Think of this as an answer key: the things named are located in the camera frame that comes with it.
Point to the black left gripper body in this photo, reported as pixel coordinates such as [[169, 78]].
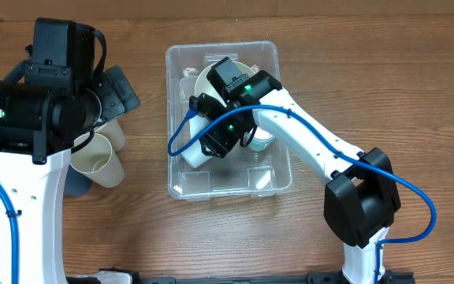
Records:
[[113, 102]]

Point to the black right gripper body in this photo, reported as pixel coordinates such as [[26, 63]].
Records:
[[225, 135]]

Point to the small grey cup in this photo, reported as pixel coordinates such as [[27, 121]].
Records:
[[194, 155]]

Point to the tall beige cup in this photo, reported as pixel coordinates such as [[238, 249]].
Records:
[[114, 133], [99, 162]]

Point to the small light blue cup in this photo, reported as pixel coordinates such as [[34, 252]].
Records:
[[254, 146]]

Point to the tall dark blue cup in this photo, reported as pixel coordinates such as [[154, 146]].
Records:
[[76, 184]]

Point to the small pink cup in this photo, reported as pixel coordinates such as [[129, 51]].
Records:
[[262, 136]]

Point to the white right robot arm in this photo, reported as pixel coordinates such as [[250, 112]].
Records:
[[360, 197]]

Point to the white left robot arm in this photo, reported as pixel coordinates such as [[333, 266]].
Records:
[[56, 121]]

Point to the clear plastic storage bin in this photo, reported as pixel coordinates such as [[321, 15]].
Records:
[[242, 171]]

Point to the beige bowl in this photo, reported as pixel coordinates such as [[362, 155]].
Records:
[[202, 85]]

